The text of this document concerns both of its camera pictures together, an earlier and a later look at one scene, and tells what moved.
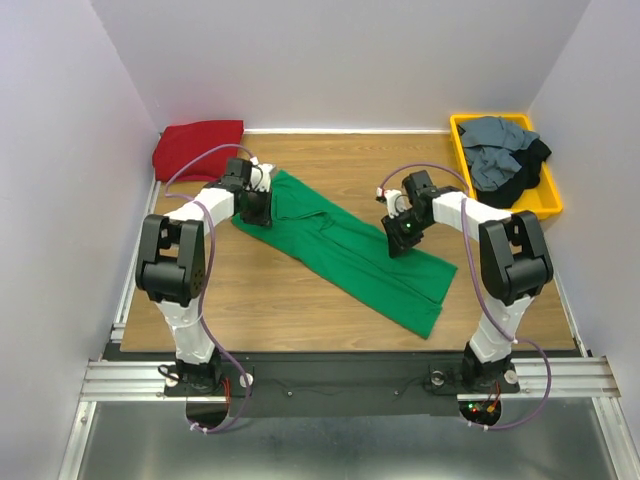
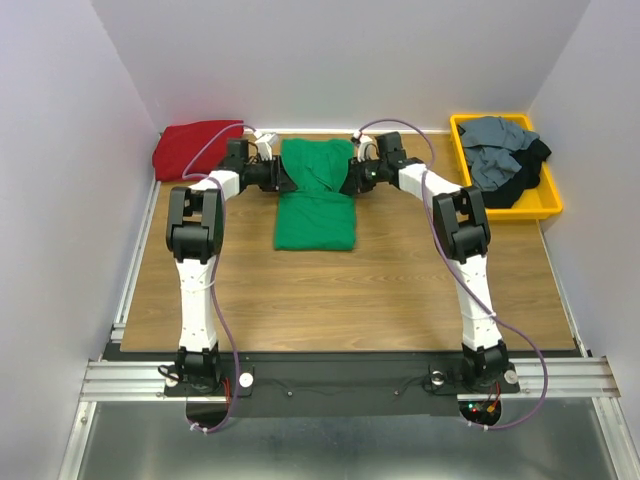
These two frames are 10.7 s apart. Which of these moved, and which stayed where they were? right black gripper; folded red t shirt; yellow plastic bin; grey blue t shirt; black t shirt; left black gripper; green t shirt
Moved: left black gripper; right black gripper; green t shirt
Stayed: grey blue t shirt; folded red t shirt; black t shirt; yellow plastic bin
